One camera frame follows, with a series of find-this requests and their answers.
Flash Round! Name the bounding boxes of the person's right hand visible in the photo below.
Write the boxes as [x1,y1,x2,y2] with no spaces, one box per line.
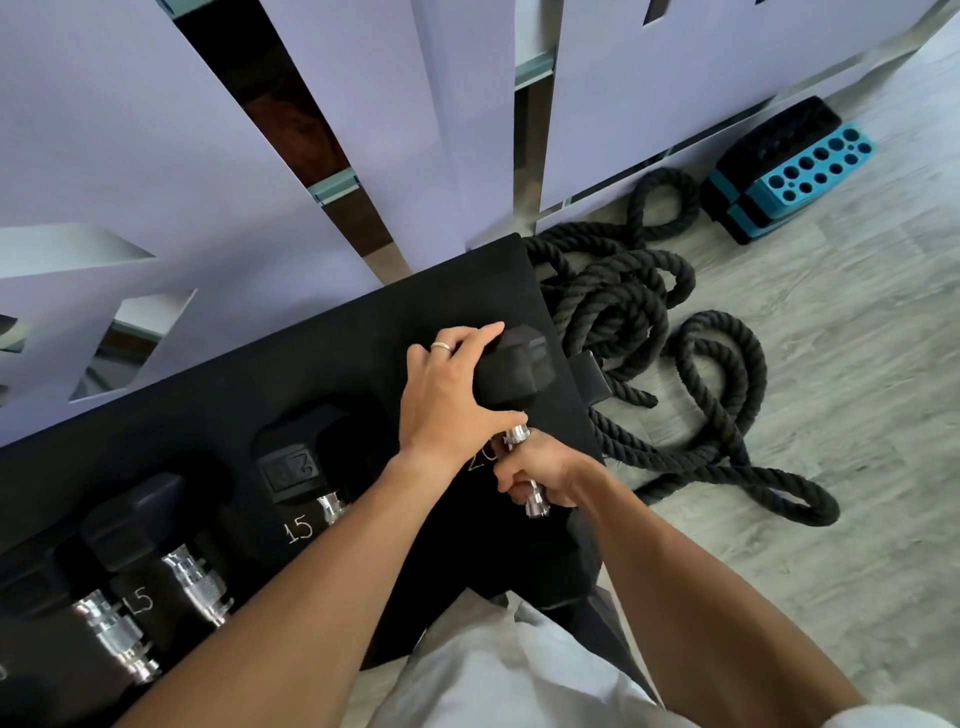
[491,431,601,511]

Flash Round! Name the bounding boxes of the person's left hand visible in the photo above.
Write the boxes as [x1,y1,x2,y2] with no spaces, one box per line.
[397,322,530,459]

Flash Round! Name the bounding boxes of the large black hex dumbbell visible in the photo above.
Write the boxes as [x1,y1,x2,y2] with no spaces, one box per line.
[249,404,391,526]
[472,322,605,610]

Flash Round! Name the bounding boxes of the black dumbbell rack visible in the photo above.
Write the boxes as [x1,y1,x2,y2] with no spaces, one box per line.
[0,232,609,728]

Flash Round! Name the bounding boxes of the medium black hex dumbbell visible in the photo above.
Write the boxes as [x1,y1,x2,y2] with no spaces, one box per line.
[78,470,235,630]
[0,543,163,685]

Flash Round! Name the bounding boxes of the person's left forearm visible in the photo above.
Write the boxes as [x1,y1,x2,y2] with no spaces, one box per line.
[112,449,451,728]

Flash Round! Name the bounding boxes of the person's right forearm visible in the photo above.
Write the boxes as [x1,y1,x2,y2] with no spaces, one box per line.
[569,472,864,728]

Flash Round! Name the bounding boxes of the dark grey trousers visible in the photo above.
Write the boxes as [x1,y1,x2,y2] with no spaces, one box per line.
[558,592,661,706]

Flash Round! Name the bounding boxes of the white shirt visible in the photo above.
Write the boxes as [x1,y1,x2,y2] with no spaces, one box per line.
[371,588,960,728]

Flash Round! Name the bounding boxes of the teal metal shelving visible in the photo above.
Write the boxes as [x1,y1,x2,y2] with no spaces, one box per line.
[0,0,560,399]

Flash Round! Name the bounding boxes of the brown padded item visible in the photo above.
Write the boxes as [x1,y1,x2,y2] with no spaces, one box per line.
[243,89,350,189]

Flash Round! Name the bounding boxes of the white cutout partition panel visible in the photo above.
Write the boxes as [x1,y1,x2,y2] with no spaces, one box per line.
[0,0,946,448]

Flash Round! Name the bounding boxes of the teal and black step platform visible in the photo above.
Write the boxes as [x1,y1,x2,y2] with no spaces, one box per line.
[701,95,877,247]

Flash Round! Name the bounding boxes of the black battle rope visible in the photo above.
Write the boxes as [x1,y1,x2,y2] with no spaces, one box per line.
[524,167,841,528]

